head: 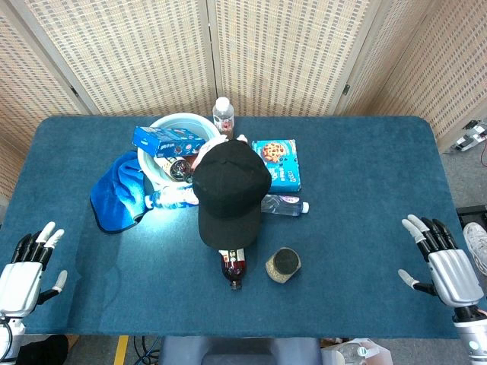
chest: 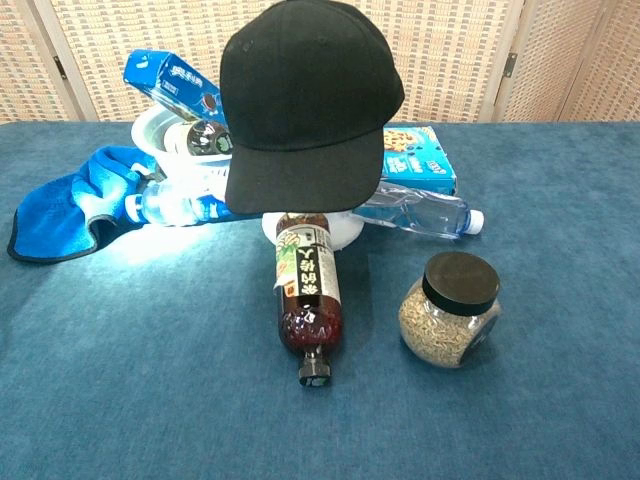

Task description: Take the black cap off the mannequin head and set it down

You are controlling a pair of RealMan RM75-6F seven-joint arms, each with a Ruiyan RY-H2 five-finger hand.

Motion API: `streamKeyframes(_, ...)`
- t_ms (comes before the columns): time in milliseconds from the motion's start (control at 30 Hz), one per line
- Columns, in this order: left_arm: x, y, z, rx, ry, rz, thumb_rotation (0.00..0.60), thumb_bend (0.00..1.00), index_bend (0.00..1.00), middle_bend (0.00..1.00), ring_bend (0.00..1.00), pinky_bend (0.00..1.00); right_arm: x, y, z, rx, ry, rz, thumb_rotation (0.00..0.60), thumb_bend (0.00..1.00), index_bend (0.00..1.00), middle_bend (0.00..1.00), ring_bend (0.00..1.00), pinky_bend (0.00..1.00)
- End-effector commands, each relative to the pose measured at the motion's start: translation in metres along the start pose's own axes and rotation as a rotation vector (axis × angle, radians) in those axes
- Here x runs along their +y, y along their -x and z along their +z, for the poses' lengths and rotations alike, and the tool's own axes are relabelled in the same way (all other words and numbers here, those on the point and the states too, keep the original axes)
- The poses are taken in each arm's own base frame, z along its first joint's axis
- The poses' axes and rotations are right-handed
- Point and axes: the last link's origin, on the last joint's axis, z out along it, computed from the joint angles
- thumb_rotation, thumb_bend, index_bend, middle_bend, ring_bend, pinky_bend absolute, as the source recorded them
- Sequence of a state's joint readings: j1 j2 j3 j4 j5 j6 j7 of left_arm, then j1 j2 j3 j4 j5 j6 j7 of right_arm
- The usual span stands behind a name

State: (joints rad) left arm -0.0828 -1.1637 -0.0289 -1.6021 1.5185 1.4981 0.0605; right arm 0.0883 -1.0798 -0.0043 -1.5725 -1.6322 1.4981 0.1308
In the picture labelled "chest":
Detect dark tea bottle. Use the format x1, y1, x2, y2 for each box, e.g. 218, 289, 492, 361
272, 212, 345, 389

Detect black baseball cap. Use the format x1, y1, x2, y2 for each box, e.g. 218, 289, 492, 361
218, 0, 406, 216

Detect white foam mannequin head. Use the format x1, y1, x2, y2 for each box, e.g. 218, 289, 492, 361
262, 209, 366, 251

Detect clear safety goggles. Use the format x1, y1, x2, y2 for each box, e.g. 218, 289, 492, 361
367, 182, 467, 237

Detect blue chocolate chip cookie box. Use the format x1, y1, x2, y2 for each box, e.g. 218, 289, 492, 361
382, 125, 457, 196

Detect grain jar with black lid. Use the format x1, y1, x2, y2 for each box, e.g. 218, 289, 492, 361
397, 250, 503, 370

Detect clear water bottle, white cap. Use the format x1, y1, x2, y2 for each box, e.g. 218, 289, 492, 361
352, 180, 485, 241

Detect dark sauce bottle, yellow label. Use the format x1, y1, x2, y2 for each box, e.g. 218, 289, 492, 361
163, 119, 235, 157

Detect blue-labelled drink bottle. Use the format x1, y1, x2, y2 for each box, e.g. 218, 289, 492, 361
124, 179, 236, 227

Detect pale plastic basin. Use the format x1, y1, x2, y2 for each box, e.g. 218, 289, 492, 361
131, 103, 236, 199

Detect blue Oreo cookie box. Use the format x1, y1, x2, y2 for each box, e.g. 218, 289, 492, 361
123, 48, 229, 124

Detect blue velvet tablecloth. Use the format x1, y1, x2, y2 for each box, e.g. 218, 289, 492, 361
0, 119, 640, 480

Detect blue towel with black trim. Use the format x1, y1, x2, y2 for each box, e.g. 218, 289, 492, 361
6, 144, 161, 264

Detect woven folding screen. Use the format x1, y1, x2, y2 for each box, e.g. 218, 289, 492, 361
0, 0, 640, 124

